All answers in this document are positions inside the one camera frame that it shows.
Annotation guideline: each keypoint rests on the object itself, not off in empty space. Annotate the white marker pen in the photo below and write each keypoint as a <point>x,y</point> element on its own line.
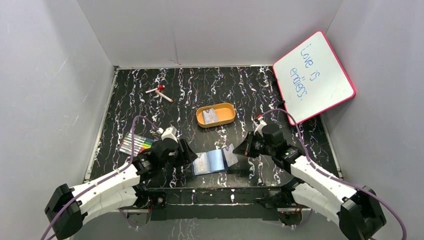
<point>164,96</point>

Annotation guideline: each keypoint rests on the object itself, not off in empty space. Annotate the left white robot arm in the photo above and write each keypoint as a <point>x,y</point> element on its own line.
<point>69,208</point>

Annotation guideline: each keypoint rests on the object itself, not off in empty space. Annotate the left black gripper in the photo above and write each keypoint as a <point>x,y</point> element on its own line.
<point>180,152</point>

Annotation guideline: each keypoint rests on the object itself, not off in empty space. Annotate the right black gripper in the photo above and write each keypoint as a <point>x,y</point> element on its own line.
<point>245,148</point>

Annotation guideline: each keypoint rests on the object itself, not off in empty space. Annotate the grey credit card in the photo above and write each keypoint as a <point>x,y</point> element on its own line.
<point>230,157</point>
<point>200,166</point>
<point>209,116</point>

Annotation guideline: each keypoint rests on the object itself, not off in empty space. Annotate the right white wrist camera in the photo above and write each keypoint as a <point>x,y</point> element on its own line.
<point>259,124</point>

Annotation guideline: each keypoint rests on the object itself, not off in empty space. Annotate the orange oval tray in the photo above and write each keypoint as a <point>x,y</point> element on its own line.
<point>225,111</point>

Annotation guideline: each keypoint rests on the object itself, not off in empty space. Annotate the red capped marker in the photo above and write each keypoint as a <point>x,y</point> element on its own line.
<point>160,87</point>

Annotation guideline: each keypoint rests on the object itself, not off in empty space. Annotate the pink framed whiteboard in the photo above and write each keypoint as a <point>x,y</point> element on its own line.
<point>311,79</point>

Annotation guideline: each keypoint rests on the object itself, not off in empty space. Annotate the colourful marker pen set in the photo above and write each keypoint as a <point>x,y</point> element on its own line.
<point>134,144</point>

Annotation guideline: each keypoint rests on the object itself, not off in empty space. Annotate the navy blue card holder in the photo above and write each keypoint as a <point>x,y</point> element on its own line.
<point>216,161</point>

